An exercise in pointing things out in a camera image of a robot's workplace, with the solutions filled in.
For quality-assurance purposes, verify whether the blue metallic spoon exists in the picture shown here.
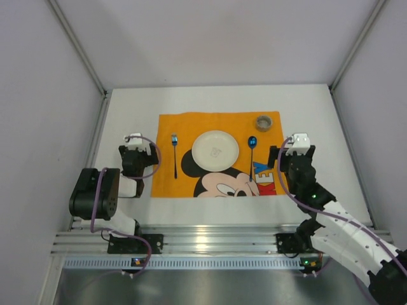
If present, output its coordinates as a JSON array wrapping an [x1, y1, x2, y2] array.
[[248, 135, 258, 182]]

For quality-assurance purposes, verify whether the small speckled grey cup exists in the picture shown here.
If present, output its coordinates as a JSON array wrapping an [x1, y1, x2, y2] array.
[[256, 115, 273, 132]]

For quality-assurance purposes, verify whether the orange Mickey Mouse placemat cloth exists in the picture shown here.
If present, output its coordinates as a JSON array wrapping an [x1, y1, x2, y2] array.
[[151, 111, 284, 198]]

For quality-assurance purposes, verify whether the blue metallic fork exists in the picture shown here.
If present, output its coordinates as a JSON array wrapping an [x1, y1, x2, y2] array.
[[171, 133, 178, 179]]

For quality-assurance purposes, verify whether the cream ceramic plate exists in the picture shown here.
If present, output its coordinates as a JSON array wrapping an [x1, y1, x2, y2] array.
[[191, 130, 240, 172]]

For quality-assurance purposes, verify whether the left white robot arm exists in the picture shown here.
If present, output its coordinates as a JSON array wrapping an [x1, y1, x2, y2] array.
[[69, 144, 159, 238]]

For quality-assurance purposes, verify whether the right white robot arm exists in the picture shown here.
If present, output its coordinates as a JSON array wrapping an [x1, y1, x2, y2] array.
[[268, 145, 406, 304]]

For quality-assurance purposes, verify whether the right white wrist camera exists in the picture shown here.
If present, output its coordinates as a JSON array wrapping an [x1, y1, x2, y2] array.
[[285, 133, 311, 156]]

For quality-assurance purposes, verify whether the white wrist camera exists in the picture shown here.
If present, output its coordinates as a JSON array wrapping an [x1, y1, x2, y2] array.
[[285, 133, 311, 156], [123, 133, 149, 151]]

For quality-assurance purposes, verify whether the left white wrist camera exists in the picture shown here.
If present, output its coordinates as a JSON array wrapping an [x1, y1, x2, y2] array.
[[123, 133, 149, 151]]

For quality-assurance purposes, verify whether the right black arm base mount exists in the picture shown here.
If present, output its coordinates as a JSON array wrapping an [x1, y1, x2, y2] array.
[[275, 233, 314, 259]]

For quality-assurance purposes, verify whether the aluminium extrusion rail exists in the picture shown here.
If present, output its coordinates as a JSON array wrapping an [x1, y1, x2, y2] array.
[[52, 224, 392, 255]]

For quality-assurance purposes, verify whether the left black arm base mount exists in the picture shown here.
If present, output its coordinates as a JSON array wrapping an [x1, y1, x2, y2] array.
[[107, 234, 164, 254]]

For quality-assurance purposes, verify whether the left corner aluminium post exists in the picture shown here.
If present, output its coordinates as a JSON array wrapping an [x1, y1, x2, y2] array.
[[46, 0, 107, 96]]

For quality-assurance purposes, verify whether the corner aluminium post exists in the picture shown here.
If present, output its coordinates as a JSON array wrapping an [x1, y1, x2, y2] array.
[[329, 0, 389, 93], [46, 0, 107, 96]]

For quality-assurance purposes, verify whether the slotted grey cable duct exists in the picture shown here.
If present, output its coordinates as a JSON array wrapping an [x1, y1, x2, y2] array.
[[64, 256, 321, 270]]

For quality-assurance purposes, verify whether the right corner aluminium post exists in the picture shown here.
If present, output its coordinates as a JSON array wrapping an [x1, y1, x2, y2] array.
[[329, 0, 389, 93]]

